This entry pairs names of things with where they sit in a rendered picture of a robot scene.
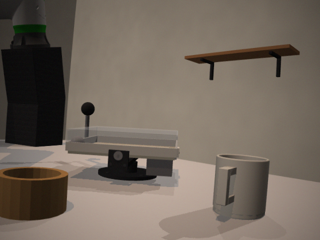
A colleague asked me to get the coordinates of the grey mug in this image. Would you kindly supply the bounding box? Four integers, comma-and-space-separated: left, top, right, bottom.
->
212, 154, 270, 220

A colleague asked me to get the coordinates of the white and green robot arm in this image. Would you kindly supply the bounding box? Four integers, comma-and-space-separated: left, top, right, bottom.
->
0, 0, 50, 49

